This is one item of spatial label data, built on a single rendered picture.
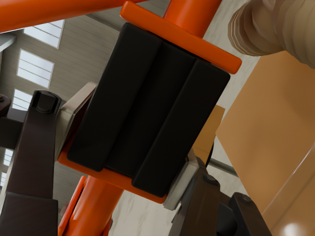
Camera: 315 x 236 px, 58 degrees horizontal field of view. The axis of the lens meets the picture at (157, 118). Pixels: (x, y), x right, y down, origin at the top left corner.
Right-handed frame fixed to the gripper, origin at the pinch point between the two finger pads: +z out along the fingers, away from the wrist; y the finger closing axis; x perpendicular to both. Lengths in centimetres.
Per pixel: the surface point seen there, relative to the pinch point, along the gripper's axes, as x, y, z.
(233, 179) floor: -79, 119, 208
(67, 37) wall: -127, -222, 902
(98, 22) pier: -42, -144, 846
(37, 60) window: -242, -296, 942
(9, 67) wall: -314, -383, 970
